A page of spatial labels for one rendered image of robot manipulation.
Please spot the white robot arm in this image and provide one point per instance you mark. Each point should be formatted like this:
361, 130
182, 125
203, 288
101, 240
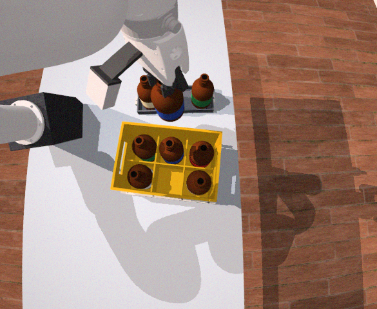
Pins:
37, 34

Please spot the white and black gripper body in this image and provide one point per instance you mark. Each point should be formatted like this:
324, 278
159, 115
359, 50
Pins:
163, 54

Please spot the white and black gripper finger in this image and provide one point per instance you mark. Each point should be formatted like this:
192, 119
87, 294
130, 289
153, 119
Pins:
151, 78
179, 83

